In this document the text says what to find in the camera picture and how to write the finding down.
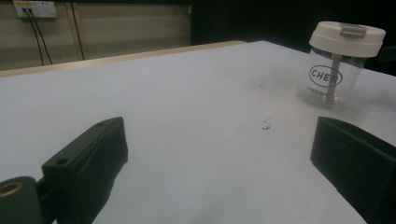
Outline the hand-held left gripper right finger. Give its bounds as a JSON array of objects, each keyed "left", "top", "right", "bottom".
[{"left": 309, "top": 116, "right": 396, "bottom": 224}]

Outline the clear cup with white lid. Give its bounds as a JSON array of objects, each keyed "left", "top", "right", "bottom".
[{"left": 297, "top": 21, "right": 387, "bottom": 109}]

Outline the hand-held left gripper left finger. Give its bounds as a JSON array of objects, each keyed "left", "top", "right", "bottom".
[{"left": 41, "top": 117, "right": 129, "bottom": 224}]

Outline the wooden table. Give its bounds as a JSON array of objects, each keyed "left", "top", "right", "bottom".
[{"left": 0, "top": 39, "right": 248, "bottom": 78}]

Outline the black power cable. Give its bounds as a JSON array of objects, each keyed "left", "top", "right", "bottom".
[
  {"left": 27, "top": 8, "right": 54, "bottom": 65},
  {"left": 21, "top": 8, "right": 45, "bottom": 66}
]

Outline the white wall socket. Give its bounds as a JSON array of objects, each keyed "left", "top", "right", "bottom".
[{"left": 12, "top": 0, "right": 59, "bottom": 19}]

